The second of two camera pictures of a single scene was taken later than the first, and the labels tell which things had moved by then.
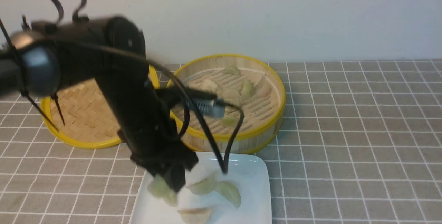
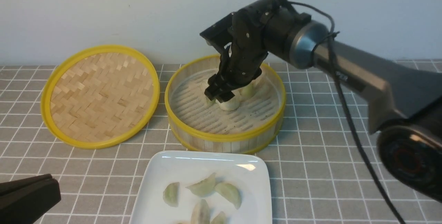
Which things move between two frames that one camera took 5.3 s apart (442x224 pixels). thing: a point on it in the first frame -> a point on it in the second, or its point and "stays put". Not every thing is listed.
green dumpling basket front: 229,121 -> 220,218
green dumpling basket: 158,186 -> 201,214
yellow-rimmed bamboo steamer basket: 253,93 stays put
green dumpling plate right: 229,191 stays put
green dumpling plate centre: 202,186 stays put
